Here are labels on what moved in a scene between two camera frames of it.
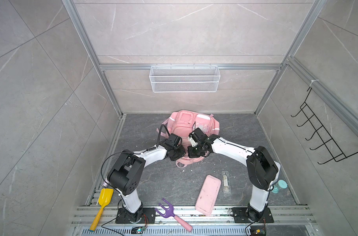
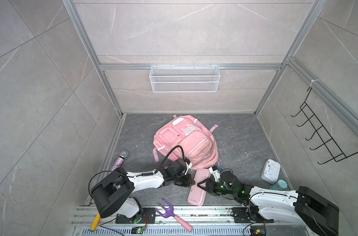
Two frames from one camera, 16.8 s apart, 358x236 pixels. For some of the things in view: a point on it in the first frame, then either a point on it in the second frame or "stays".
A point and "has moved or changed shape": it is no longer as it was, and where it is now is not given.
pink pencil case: [208, 194] → [197, 194]
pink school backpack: [182, 123] has moved or changed shape
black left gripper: [183, 153] → [189, 183]
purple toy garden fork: [169, 213] stays
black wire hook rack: [336, 153] stays
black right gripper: [191, 154] → [210, 182]
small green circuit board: [137, 230] stays
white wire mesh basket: [185, 78] stays
